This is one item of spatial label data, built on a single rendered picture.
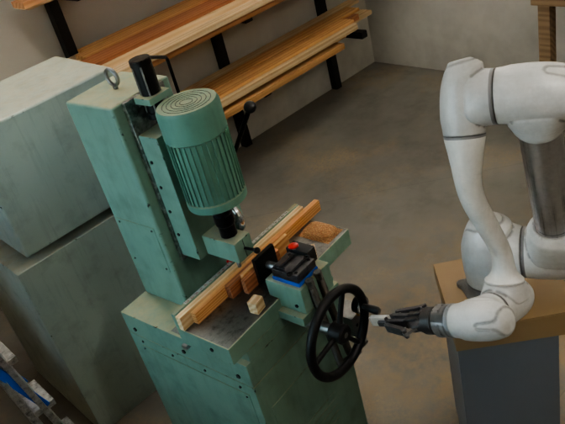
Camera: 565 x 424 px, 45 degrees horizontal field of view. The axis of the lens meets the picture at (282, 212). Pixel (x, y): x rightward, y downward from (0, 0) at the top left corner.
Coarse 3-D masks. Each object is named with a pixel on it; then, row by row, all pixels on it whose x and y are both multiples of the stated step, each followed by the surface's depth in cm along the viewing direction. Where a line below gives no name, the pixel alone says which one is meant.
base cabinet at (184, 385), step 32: (160, 352) 228; (288, 352) 209; (160, 384) 244; (192, 384) 225; (224, 384) 209; (256, 384) 200; (288, 384) 212; (320, 384) 226; (352, 384) 243; (192, 416) 241; (224, 416) 223; (256, 416) 208; (288, 416) 215; (320, 416) 229; (352, 416) 247
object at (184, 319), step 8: (296, 208) 230; (288, 216) 227; (280, 224) 224; (272, 232) 221; (264, 240) 219; (248, 256) 213; (224, 272) 209; (232, 272) 209; (216, 280) 206; (224, 280) 207; (208, 288) 204; (216, 288) 205; (200, 296) 201; (192, 304) 199; (184, 312) 197; (184, 320) 197; (192, 320) 199; (184, 328) 197
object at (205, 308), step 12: (312, 204) 232; (300, 216) 227; (312, 216) 232; (288, 228) 223; (300, 228) 228; (276, 240) 219; (204, 300) 201; (216, 300) 203; (192, 312) 198; (204, 312) 200
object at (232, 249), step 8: (208, 232) 207; (216, 232) 206; (240, 232) 203; (248, 232) 202; (208, 240) 205; (216, 240) 203; (224, 240) 201; (232, 240) 200; (240, 240) 200; (248, 240) 203; (208, 248) 208; (216, 248) 205; (224, 248) 202; (232, 248) 200; (240, 248) 201; (216, 256) 208; (224, 256) 205; (232, 256) 202; (240, 256) 201
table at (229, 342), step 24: (288, 240) 224; (312, 240) 221; (336, 240) 218; (264, 288) 206; (216, 312) 201; (240, 312) 199; (264, 312) 197; (288, 312) 199; (312, 312) 198; (192, 336) 196; (216, 336) 193; (240, 336) 190
